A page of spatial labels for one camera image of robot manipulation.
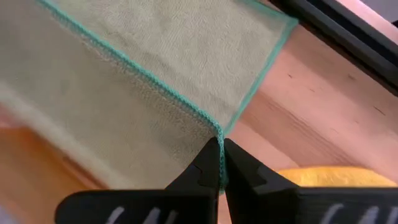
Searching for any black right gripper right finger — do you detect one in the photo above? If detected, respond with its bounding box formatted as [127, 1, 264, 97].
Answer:
[223, 138, 398, 224]

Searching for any black table rail frame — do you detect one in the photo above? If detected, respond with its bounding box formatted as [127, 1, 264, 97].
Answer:
[269, 0, 398, 96]

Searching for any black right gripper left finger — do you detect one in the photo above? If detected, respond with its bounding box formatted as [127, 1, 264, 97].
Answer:
[55, 138, 222, 224]

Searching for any yellow microfiber towel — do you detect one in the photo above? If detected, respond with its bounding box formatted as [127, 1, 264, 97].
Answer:
[275, 166, 398, 188]

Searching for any green microfiber towel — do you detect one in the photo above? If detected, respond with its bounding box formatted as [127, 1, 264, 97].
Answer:
[0, 0, 300, 195]

